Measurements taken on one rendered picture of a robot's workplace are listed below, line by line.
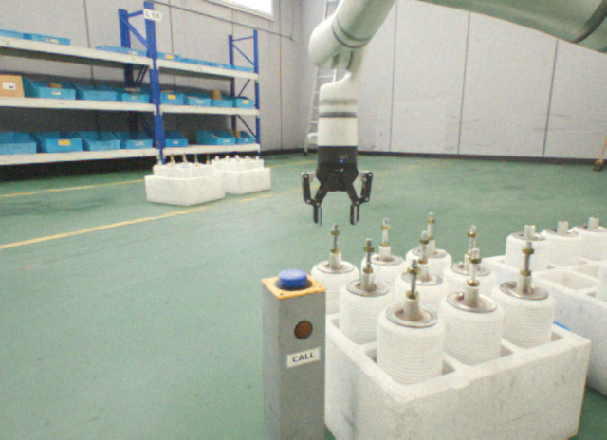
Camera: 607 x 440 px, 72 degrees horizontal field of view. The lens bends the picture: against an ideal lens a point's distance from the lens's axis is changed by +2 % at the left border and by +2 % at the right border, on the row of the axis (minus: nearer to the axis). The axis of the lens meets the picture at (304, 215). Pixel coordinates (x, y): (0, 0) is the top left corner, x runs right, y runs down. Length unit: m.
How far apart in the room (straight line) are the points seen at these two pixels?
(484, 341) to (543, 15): 0.44
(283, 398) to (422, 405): 0.19
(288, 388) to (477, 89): 6.78
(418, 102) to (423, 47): 0.87
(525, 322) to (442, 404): 0.22
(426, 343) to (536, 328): 0.23
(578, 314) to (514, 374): 0.36
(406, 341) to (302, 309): 0.16
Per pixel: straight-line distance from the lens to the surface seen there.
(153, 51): 5.61
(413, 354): 0.63
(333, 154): 0.75
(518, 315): 0.78
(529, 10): 0.51
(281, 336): 0.56
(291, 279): 0.56
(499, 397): 0.73
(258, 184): 3.46
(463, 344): 0.71
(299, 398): 0.62
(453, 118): 7.27
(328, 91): 0.76
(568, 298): 1.06
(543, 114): 6.99
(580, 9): 0.51
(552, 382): 0.82
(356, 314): 0.71
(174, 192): 2.95
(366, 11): 0.64
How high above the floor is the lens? 0.53
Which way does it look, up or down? 12 degrees down
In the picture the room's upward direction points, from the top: straight up
